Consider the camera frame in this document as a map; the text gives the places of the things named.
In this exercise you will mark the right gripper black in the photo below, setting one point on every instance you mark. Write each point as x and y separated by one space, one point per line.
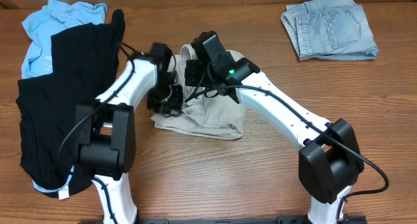
196 80

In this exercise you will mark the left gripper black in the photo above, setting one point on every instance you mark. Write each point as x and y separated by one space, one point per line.
166 103

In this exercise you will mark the beige shorts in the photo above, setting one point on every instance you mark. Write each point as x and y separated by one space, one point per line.
206 116

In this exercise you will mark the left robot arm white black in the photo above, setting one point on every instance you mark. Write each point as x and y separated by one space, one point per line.
105 135

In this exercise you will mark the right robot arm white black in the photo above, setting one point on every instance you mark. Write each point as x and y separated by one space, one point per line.
328 152

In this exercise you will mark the black garment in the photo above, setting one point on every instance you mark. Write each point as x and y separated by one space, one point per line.
85 62

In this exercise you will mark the light blue shirt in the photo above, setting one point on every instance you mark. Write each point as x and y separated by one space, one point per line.
40 26

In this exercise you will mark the folded denim shorts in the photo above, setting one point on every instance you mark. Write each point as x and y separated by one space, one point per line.
330 30

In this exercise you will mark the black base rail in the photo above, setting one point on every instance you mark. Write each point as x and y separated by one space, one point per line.
228 221

